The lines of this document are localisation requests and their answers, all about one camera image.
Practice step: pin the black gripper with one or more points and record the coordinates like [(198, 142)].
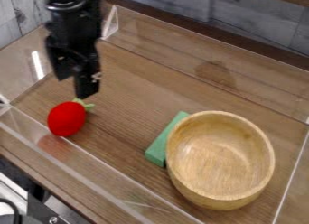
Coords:
[(74, 31)]

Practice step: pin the red plush strawberry fruit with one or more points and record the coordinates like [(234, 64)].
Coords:
[(67, 117)]

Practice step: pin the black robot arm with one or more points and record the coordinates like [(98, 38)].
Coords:
[(74, 32)]

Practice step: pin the green rectangular block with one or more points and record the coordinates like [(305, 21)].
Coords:
[(156, 151)]

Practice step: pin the wooden bowl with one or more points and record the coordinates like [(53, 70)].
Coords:
[(221, 160)]

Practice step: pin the black clamp under table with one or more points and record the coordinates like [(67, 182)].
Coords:
[(39, 214)]

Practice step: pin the clear acrylic enclosure wall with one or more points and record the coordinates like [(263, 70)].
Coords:
[(162, 70)]

